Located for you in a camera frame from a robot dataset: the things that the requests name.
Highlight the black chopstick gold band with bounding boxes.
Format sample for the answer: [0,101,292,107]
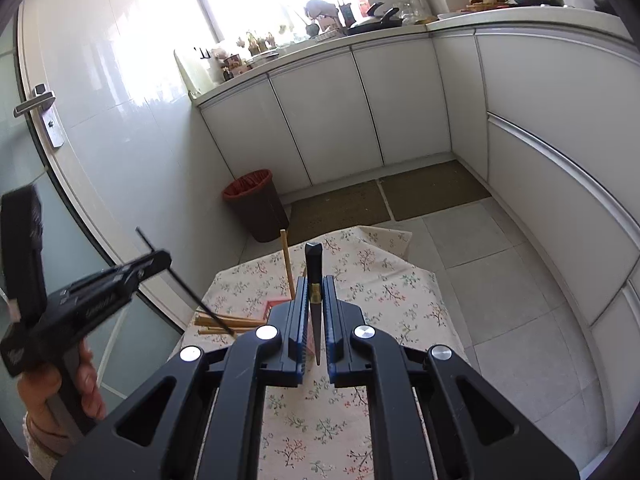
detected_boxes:
[305,242,322,365]

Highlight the bamboo chopstick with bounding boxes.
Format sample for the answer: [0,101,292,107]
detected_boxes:
[196,325,259,336]
[194,312,265,330]
[280,229,296,300]

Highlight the white kitchen cabinets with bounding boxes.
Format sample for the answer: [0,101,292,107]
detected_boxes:
[195,6,639,440]

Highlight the person's left hand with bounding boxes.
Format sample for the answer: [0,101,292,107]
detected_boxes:
[17,340,106,440]

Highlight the bamboo chopstick on table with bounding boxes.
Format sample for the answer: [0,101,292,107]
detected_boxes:
[196,325,259,336]

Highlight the floral tablecloth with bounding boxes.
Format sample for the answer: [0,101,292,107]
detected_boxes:
[183,226,461,479]

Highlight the pink plastic lattice basket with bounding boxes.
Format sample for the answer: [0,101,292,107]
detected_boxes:
[262,297,291,321]

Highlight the frosted glass door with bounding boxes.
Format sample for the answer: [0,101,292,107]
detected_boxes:
[0,19,187,436]

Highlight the brown bin red liner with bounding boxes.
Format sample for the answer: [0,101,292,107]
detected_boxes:
[221,169,290,243]

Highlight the brown floor mat right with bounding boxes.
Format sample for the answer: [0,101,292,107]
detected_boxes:
[381,160,490,220]

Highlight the brown floor mat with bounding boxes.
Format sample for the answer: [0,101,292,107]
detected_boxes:
[381,160,490,220]
[288,181,390,245]

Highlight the brown floor mat left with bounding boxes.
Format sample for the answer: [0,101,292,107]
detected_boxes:
[288,181,390,245]

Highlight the black frying pan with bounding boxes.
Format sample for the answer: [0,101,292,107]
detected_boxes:
[347,2,402,36]

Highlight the silver door handle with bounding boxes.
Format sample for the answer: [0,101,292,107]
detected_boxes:
[13,84,65,150]

